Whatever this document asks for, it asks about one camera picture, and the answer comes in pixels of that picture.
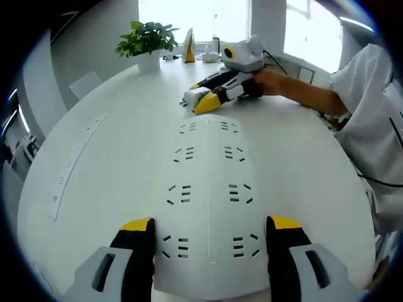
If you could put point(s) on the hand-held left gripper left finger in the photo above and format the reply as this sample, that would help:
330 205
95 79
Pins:
132 261

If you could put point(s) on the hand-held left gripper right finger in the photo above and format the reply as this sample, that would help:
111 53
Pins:
286 261

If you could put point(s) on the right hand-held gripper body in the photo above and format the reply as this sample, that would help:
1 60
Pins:
242 55

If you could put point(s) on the white charger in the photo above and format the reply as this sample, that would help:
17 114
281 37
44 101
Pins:
195 96

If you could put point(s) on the white desk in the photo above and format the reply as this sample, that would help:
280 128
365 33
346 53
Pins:
126 141

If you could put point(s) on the white ruler strip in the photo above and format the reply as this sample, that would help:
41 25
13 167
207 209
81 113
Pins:
74 160

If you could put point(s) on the person's right hand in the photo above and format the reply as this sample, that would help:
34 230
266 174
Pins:
267 81

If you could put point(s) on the small white box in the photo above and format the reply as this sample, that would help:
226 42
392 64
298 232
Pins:
210 58

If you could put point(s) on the grey bottle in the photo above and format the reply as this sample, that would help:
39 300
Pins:
215 44

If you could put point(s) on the yellow triangular stand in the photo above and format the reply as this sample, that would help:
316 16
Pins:
189 52

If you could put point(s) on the white framed board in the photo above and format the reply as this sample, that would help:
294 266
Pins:
306 75

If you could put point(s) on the green potted plant white pot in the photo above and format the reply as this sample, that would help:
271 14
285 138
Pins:
148 47

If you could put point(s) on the person in white shirt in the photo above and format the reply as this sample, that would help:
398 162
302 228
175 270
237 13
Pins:
371 110

